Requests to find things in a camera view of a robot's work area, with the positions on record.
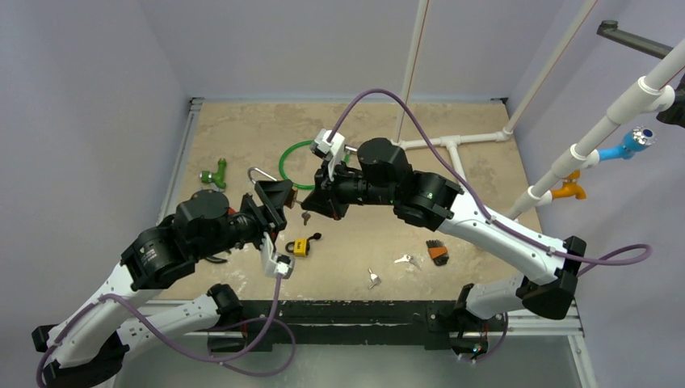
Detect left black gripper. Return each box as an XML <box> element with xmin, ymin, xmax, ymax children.
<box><xmin>194</xmin><ymin>179</ymin><xmax>292</xmax><ymax>260</ymax></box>

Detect large brass padlock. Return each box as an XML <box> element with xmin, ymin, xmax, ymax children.
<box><xmin>247</xmin><ymin>167</ymin><xmax>300</xmax><ymax>209</ymax></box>

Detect black headed key bunch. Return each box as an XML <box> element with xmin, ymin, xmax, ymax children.
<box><xmin>301</xmin><ymin>211</ymin><xmax>311</xmax><ymax>226</ymax></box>

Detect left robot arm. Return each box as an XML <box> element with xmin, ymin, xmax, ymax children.
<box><xmin>32</xmin><ymin>180</ymin><xmax>296</xmax><ymax>387</ymax></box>

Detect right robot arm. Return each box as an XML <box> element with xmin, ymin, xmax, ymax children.
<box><xmin>302</xmin><ymin>131</ymin><xmax>579</xmax><ymax>329</ymax></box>

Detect orange hex key set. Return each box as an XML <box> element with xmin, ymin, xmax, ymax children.
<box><xmin>426</xmin><ymin>239</ymin><xmax>449</xmax><ymax>266</ymax></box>

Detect small yellow padlock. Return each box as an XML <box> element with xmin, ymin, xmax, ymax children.
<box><xmin>285</xmin><ymin>232</ymin><xmax>322</xmax><ymax>257</ymax></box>

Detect black pliers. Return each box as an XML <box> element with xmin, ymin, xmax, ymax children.
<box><xmin>205</xmin><ymin>255</ymin><xmax>229</xmax><ymax>264</ymax></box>

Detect orange faucet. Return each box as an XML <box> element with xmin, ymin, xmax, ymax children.
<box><xmin>551</xmin><ymin>170</ymin><xmax>586</xmax><ymax>200</ymax></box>

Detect blue faucet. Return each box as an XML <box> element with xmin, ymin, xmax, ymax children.
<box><xmin>598</xmin><ymin>126</ymin><xmax>656</xmax><ymax>162</ymax></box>

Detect black overhead bar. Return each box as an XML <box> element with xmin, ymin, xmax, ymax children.
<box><xmin>596</xmin><ymin>20</ymin><xmax>673</xmax><ymax>59</ymax></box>

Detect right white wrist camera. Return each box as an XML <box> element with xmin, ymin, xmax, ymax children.
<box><xmin>310</xmin><ymin>129</ymin><xmax>346</xmax><ymax>181</ymax></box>

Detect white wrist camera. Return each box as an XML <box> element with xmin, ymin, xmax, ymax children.
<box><xmin>310</xmin><ymin>129</ymin><xmax>346</xmax><ymax>181</ymax></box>
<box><xmin>259</xmin><ymin>232</ymin><xmax>296</xmax><ymax>279</ymax></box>

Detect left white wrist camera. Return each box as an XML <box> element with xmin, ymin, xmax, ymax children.
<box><xmin>259</xmin><ymin>232</ymin><xmax>296</xmax><ymax>279</ymax></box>

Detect green cable lock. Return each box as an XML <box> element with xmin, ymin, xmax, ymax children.
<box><xmin>278</xmin><ymin>140</ymin><xmax>322</xmax><ymax>192</ymax></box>

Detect green hose nozzle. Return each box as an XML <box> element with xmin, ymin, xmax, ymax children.
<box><xmin>200</xmin><ymin>158</ymin><xmax>227</xmax><ymax>192</ymax></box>

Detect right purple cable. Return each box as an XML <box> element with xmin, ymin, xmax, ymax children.
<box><xmin>327</xmin><ymin>88</ymin><xmax>654</xmax><ymax>364</ymax></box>

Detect white pvc pipe frame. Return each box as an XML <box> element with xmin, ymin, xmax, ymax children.
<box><xmin>395</xmin><ymin>1</ymin><xmax>684</xmax><ymax>219</ymax></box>

